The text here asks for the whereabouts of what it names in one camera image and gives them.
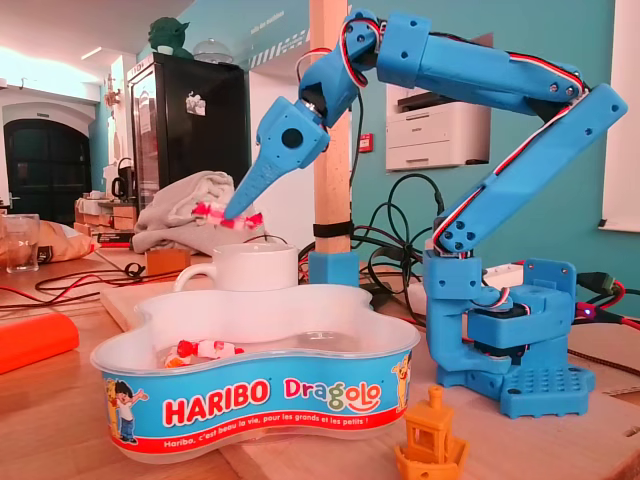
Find red white candy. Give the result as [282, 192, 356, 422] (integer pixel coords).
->
[177, 339, 246, 359]
[192, 201, 265, 231]

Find black glass-door fridge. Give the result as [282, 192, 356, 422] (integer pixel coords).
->
[127, 52, 251, 211]

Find crumpled grey cloth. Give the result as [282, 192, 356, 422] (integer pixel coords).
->
[131, 169, 274, 256]

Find white ceramic mug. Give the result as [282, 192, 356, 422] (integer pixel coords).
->
[172, 243, 300, 293]

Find small brown cardboard box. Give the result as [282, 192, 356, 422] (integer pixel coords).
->
[144, 248, 192, 275]

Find clear glass dome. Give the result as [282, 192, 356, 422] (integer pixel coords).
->
[192, 38, 234, 65]

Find black kettle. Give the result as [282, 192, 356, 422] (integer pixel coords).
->
[110, 157, 137, 201]

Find wooden drawer cabinet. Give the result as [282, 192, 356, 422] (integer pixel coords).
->
[74, 196, 139, 236]

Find white office printer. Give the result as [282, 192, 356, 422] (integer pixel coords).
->
[385, 82, 492, 173]

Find black flat box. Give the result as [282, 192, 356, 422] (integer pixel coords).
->
[97, 230, 136, 247]

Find green Yoda figure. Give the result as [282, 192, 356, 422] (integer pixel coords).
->
[147, 16, 194, 60]

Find tan snack bag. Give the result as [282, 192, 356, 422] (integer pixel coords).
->
[0, 219, 101, 266]

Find dark arched door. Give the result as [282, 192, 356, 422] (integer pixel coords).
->
[3, 118, 93, 226]

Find Haribo Dragolo candy tub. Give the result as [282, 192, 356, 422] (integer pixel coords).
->
[89, 283, 421, 465]

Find clear drinking glass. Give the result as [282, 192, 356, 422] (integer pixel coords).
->
[2, 213, 41, 274]

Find white power strip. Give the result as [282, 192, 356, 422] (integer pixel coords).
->
[479, 263, 526, 290]

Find orange 3D-printed toy boat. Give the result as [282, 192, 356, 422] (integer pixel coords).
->
[393, 384, 470, 480]

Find light wooden base board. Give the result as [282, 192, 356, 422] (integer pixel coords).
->
[99, 279, 640, 480]

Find wooden camera post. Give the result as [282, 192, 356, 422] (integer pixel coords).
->
[308, 0, 353, 256]

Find black strap on post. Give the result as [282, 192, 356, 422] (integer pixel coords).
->
[312, 223, 353, 239]

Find blue printed post base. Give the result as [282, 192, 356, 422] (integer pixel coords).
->
[307, 249, 360, 288]

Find black cable with clip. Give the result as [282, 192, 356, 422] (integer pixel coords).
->
[34, 263, 176, 301]

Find looped black cable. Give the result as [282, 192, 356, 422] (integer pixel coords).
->
[349, 172, 446, 301]

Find thin red wire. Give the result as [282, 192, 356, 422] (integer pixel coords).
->
[0, 269, 176, 321]

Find power cable with green connector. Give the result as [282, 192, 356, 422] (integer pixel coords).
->
[574, 271, 640, 332]

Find white wall board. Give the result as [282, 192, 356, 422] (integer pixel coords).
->
[598, 0, 640, 232]

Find braided dark cable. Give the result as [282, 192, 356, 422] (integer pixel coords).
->
[567, 347, 640, 377]

